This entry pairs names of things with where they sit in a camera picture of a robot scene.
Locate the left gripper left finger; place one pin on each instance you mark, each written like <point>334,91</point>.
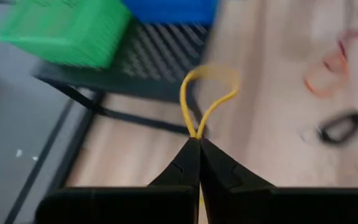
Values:
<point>179,174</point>

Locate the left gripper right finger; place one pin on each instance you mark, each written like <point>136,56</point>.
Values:
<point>225,177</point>

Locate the black coil wristband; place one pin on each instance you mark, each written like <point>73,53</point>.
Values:
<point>357,119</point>

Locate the orange rubber band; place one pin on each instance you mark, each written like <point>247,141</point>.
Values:
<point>345,67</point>

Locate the blue plastic basket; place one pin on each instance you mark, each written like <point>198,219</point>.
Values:
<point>172,11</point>

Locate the red rubber band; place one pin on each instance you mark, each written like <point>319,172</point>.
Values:
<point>342,49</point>

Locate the green plastic basket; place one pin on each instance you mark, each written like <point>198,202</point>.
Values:
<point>67,31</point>

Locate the black perforated metal shelf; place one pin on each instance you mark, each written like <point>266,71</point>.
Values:
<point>154,56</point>

